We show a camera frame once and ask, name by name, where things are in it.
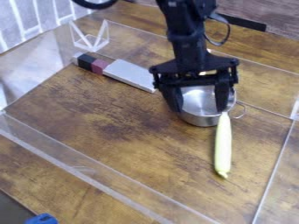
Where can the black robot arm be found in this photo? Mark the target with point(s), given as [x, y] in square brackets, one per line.
[184, 17]

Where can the grey block with coloured end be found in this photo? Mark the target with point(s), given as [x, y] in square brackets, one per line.
[119, 70]

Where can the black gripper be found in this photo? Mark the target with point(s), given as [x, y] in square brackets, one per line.
[195, 67]

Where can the small steel pot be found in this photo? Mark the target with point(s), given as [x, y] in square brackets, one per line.
[199, 109]

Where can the clear acrylic triangular stand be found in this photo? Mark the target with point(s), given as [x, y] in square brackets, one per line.
[89, 42]

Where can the black wall strip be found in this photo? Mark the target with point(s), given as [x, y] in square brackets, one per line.
[246, 23]

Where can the clear acrylic enclosure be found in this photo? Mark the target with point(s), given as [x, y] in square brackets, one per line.
[95, 152]

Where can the blue object at bottom edge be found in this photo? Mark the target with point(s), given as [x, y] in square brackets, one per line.
[43, 218]

